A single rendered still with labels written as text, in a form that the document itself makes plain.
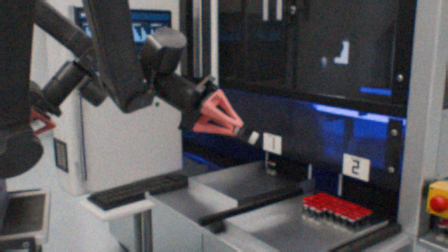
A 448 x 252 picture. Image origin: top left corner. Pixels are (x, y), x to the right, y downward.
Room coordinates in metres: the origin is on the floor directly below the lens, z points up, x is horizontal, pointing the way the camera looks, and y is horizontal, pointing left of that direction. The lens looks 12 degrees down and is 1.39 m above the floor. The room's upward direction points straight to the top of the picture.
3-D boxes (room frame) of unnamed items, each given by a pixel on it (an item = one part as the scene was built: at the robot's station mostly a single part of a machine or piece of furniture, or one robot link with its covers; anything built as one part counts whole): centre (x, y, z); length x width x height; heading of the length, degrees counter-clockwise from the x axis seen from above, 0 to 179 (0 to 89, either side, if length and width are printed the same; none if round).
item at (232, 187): (1.38, -0.10, 0.90); 0.34 x 0.26 x 0.04; 127
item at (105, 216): (1.56, 0.31, 0.79); 0.45 x 0.28 x 0.03; 131
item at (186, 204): (1.20, -0.15, 0.87); 0.70 x 0.48 x 0.02; 37
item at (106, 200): (1.54, 0.29, 0.82); 0.40 x 0.14 x 0.02; 131
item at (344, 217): (1.10, -0.29, 0.90); 0.18 x 0.02 x 0.05; 36
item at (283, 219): (1.04, -0.22, 0.90); 0.34 x 0.26 x 0.04; 126
